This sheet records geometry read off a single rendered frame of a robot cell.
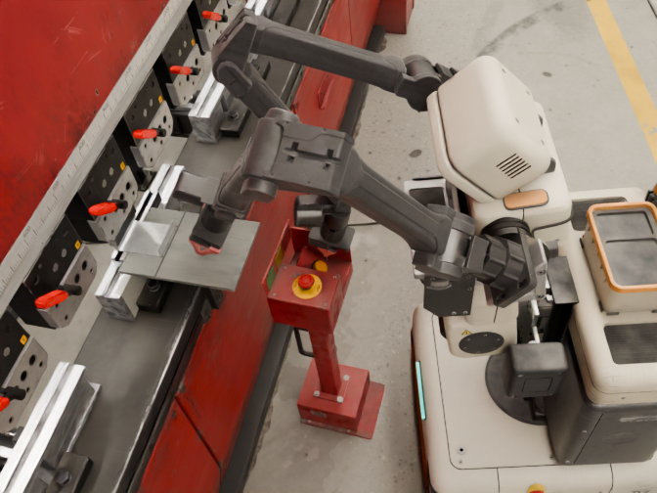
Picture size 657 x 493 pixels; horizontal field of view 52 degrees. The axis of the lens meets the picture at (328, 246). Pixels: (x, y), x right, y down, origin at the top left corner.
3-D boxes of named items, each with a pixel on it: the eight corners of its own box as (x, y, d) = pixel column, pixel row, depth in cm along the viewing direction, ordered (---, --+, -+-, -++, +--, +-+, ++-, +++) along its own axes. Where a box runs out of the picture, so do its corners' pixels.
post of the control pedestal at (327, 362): (337, 395, 217) (321, 306, 174) (321, 391, 218) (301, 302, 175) (341, 380, 220) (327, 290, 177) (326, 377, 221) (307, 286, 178)
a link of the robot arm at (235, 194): (284, 200, 83) (308, 118, 85) (240, 185, 82) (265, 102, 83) (237, 229, 124) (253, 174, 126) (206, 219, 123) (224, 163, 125)
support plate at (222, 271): (235, 291, 139) (234, 290, 138) (119, 273, 144) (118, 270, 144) (260, 225, 149) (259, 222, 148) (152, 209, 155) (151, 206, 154)
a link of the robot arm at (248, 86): (233, 58, 121) (230, 33, 129) (208, 76, 123) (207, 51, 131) (363, 201, 147) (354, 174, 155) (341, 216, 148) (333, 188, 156)
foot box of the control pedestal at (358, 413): (372, 440, 219) (371, 425, 210) (299, 423, 225) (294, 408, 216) (386, 384, 230) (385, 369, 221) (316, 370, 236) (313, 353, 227)
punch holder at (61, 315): (65, 334, 123) (24, 283, 110) (24, 326, 125) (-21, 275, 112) (100, 267, 131) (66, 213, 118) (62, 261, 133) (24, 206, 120)
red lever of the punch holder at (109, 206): (100, 207, 121) (128, 200, 130) (79, 204, 122) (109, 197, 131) (100, 217, 122) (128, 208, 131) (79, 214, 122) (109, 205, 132)
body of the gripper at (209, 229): (189, 238, 133) (197, 219, 127) (206, 200, 139) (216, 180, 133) (219, 251, 134) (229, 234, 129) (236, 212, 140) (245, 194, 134)
